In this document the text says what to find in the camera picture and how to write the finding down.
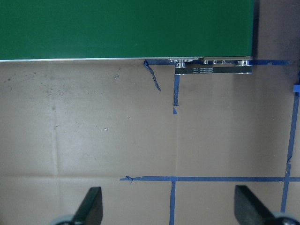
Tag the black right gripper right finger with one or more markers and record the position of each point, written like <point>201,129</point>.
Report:
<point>248,209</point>

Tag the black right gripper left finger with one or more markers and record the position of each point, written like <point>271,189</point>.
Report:
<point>90,212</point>

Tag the black timing belt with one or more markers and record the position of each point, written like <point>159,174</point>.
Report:
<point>213,70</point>

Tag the green conveyor belt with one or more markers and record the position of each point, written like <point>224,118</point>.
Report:
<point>111,29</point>

